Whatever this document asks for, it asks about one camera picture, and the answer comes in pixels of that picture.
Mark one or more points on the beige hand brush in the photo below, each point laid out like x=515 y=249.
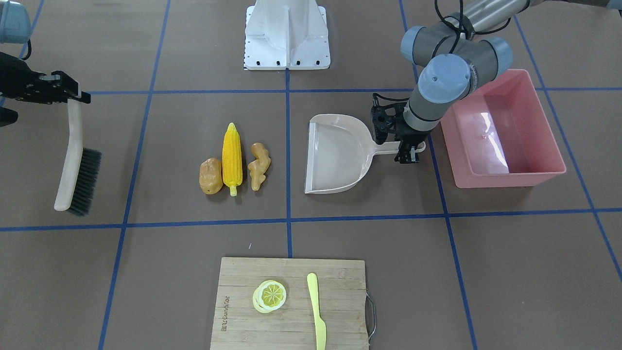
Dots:
x=81 y=168

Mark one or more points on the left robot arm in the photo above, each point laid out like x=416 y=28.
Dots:
x=458 y=55

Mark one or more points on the yellow lemon slices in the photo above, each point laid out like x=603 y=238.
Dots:
x=269 y=296

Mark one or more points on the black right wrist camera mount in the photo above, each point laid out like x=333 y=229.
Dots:
x=7 y=117

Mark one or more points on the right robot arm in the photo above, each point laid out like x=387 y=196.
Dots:
x=15 y=28

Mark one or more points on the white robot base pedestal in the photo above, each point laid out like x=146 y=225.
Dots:
x=286 y=35

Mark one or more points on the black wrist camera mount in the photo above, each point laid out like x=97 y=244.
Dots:
x=384 y=113
x=7 y=117

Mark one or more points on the pink plastic bin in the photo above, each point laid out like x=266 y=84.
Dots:
x=499 y=136

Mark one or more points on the yellow plastic knife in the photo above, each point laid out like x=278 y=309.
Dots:
x=319 y=323

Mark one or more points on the wooden cutting board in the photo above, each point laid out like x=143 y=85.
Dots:
x=342 y=299

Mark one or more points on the beige dustpan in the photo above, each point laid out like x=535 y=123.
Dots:
x=340 y=152

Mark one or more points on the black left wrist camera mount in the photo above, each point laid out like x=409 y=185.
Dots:
x=384 y=113

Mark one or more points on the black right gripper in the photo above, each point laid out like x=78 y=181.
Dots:
x=13 y=77

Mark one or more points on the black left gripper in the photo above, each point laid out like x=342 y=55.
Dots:
x=407 y=134

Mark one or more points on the brown toy potato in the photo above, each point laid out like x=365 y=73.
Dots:
x=210 y=176

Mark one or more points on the tan toy ginger root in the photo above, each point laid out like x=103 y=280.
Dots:
x=258 y=168

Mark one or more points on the yellow toy corn cob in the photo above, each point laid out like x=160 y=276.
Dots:
x=232 y=172

